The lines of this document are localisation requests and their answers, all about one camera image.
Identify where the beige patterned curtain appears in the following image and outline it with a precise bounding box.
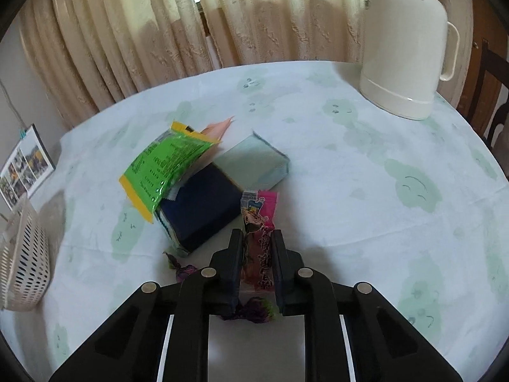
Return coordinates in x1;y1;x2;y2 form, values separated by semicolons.
18;0;438;128

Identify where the brown wooden cabinet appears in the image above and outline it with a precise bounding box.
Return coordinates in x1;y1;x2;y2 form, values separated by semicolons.
431;0;509;116

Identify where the photo collage board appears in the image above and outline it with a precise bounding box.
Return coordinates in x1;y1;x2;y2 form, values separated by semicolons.
0;124;55;211

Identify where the purple candy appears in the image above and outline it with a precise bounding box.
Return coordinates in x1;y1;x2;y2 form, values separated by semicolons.
163;251;198;285
223;296;278;324

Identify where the green printed tablecloth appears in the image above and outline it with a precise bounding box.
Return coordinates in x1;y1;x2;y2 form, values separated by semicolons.
0;60;509;382

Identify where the white wall cable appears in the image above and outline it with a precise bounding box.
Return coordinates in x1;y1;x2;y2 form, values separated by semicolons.
0;81;24;128

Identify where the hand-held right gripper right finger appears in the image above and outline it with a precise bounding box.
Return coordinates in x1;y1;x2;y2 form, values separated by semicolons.
271;229;464;382

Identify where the cream thermos jug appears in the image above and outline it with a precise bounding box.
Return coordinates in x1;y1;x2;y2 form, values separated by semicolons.
359;0;460;121

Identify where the pink candy packet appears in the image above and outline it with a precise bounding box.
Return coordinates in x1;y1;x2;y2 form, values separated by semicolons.
240;190;279;293

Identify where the orange snack packet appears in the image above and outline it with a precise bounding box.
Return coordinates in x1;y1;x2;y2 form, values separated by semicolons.
199;116;236;141

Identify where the dark wooden chair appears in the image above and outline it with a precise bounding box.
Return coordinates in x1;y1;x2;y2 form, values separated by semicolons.
455;40;509;148

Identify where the green snack bag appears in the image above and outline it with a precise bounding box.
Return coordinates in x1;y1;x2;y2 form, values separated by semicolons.
119;121;223;223

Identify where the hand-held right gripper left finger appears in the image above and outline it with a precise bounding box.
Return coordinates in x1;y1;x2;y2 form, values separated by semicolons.
48;229;244;382

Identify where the pale pink plastic basket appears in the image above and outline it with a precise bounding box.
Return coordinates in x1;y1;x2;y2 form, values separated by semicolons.
0;193;53;312

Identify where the dark blue tissue box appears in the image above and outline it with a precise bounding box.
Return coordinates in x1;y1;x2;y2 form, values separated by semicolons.
158;129;292;254

